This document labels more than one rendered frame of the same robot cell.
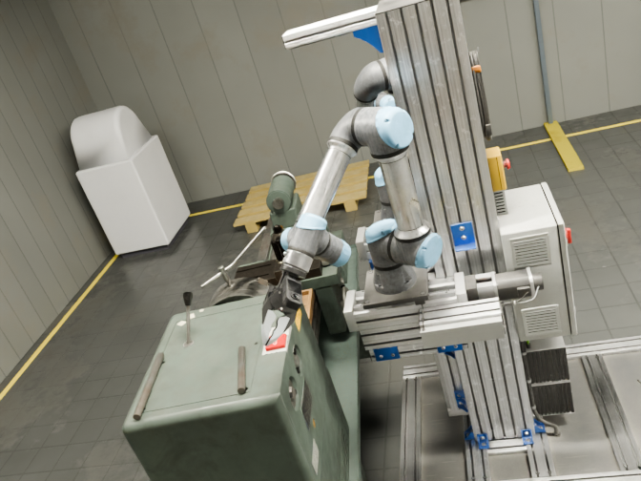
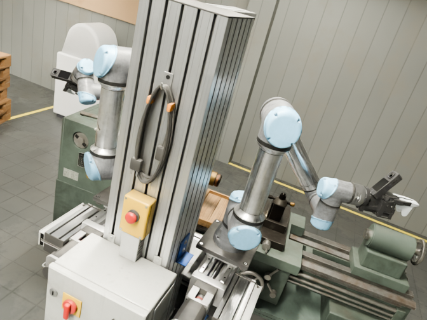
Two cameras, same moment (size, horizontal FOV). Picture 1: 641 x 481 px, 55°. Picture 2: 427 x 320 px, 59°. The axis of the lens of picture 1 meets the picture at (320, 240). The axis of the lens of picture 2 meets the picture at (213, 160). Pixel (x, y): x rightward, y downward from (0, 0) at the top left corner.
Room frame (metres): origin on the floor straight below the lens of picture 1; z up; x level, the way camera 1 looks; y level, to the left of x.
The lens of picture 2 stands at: (2.13, -1.64, 2.09)
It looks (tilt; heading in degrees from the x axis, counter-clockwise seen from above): 24 degrees down; 88
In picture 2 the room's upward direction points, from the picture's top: 15 degrees clockwise
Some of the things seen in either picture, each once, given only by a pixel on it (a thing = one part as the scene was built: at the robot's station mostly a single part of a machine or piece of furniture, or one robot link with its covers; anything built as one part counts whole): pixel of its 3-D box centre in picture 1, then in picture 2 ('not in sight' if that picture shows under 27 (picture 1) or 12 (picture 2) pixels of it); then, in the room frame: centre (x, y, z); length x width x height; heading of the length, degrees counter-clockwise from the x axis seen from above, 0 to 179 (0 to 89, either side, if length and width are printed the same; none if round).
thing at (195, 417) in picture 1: (237, 392); (126, 152); (1.66, 0.41, 1.06); 0.59 x 0.48 x 0.39; 169
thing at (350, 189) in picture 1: (305, 196); not in sight; (5.63, 0.01, 0.06); 1.30 x 0.92 x 0.12; 74
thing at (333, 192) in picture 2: (387, 104); (334, 190); (2.60, -0.45, 1.56); 0.11 x 0.08 x 0.09; 5
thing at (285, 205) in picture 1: (284, 204); (386, 253); (3.24, 0.13, 1.01); 0.30 x 0.20 x 0.29; 169
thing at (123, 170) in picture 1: (130, 177); not in sight; (5.94, 1.58, 0.69); 0.70 x 0.59 x 1.38; 164
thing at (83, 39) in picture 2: not in sight; (91, 74); (0.43, 3.18, 0.64); 0.72 x 0.60 x 1.28; 164
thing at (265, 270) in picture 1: (278, 271); (272, 222); (2.61, 0.24, 0.95); 0.43 x 0.18 x 0.04; 79
